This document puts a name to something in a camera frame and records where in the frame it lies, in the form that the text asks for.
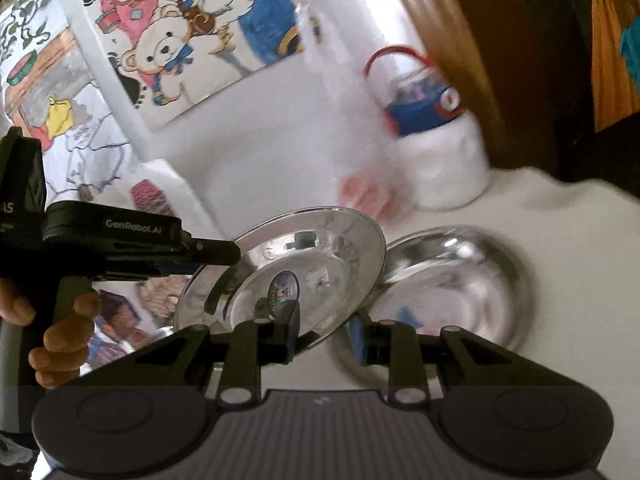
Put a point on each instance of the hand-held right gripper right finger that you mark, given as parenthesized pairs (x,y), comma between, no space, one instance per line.
(358,341)

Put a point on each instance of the white printed cloth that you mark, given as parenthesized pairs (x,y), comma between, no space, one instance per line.
(560,230)

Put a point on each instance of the teddy bear cartoon drawing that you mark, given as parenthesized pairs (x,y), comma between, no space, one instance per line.
(200,25)

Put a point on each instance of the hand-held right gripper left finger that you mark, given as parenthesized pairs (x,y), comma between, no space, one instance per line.
(287,332)

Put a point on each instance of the stainless steel plate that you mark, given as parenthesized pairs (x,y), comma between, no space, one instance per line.
(310,255)

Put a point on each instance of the person's left hand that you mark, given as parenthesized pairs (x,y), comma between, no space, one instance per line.
(60,340)

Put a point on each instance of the stainless steel bowl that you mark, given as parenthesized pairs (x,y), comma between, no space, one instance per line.
(465,285)

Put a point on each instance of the white bottle with blue lid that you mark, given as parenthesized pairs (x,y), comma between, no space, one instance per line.
(440,155)

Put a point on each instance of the orange cloth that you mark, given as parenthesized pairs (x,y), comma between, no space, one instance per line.
(612,45)

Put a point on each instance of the pink round packet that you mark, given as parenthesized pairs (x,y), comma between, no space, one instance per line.
(360,190)

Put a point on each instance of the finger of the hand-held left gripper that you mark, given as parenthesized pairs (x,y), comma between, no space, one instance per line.
(172,266)
(215,252)

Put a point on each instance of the clear plastic bag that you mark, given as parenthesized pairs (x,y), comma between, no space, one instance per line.
(350,125)

